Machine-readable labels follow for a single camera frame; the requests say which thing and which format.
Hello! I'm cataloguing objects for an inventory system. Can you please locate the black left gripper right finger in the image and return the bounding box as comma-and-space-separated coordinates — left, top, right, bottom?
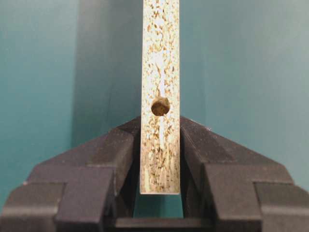
180, 117, 309, 232

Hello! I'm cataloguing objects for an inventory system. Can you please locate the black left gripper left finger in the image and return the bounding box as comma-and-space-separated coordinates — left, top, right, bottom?
0, 117, 140, 232

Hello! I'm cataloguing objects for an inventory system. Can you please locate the white particle board plank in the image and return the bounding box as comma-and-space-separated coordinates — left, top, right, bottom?
140, 0, 180, 194

